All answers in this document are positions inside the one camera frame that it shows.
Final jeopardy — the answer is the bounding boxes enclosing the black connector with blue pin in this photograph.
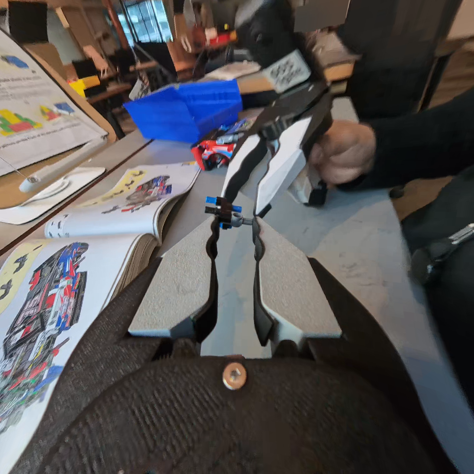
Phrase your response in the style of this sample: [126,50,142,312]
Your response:
[204,196,243,231]

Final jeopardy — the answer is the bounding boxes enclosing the white sheet holder stand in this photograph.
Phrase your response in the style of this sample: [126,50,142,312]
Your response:
[0,139,107,225]

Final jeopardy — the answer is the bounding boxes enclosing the person's black clothing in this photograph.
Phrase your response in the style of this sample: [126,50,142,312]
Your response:
[402,174,474,412]

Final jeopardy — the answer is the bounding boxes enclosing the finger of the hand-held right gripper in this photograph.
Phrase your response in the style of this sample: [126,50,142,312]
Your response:
[255,118,312,218]
[221,133,269,210]

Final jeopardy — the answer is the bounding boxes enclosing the black lanyard with badge reel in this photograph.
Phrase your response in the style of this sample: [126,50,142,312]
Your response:
[410,222,474,284]

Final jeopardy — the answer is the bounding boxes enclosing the open building instruction book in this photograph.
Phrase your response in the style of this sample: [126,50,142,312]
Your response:
[0,162,202,474]

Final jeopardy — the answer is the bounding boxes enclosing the toy brick race car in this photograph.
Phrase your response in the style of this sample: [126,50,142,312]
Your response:
[190,117,260,172]

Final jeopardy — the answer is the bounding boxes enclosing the printed instruction sheet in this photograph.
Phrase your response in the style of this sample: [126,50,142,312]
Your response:
[0,30,105,176]

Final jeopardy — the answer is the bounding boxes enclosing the grey desk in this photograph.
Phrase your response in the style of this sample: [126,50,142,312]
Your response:
[0,96,467,474]

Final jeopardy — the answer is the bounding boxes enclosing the blue plastic bin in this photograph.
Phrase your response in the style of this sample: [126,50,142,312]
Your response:
[123,79,244,144]

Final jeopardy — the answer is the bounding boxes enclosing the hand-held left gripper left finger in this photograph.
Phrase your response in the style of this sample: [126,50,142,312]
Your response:
[128,217,220,344]

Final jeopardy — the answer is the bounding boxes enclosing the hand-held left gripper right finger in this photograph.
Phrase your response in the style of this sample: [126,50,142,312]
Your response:
[253,217,343,347]

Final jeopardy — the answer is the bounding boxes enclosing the person's right forearm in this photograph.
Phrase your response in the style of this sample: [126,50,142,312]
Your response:
[335,89,474,193]

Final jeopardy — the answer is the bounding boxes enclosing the person's right hand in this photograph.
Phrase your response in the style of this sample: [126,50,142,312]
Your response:
[309,120,376,186]

